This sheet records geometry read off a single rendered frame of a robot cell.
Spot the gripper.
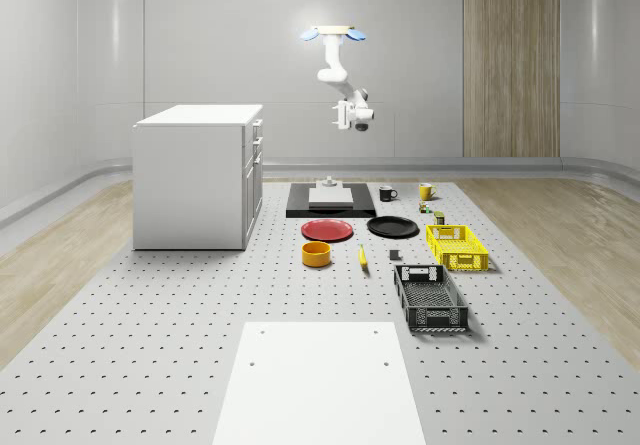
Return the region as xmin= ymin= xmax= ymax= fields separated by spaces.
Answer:
xmin=331 ymin=99 xmax=351 ymax=131

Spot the black stove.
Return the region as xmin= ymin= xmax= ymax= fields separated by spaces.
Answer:
xmin=285 ymin=175 xmax=378 ymax=219

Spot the red plate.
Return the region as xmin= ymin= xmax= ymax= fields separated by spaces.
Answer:
xmin=300 ymin=218 xmax=354 ymax=242

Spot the black plate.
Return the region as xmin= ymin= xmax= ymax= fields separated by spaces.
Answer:
xmin=366 ymin=215 xmax=420 ymax=239

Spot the yellow bowl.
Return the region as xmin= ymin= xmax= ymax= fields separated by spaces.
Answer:
xmin=301 ymin=241 xmax=332 ymax=268

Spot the white cabinet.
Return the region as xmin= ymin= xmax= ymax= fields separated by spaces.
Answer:
xmin=132 ymin=103 xmax=265 ymax=252

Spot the yellow basket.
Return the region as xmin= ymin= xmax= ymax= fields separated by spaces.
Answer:
xmin=425 ymin=224 xmax=491 ymax=272

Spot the dark grey basket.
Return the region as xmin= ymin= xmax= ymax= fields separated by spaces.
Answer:
xmin=393 ymin=263 xmax=471 ymax=335

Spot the white board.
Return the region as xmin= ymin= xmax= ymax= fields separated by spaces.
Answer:
xmin=212 ymin=321 xmax=427 ymax=445

